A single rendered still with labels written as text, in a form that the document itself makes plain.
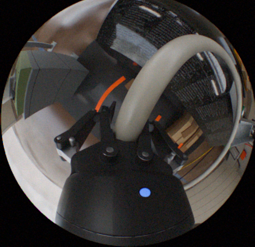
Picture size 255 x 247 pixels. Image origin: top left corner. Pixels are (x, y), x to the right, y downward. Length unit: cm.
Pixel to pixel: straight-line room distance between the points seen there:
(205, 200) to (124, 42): 531
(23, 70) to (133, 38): 54
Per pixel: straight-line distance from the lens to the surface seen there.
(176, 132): 113
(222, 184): 517
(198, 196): 513
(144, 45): 40
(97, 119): 15
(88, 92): 114
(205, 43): 15
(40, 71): 60
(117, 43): 46
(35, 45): 168
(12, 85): 71
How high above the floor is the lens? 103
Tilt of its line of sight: 67 degrees down
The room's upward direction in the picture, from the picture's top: 176 degrees counter-clockwise
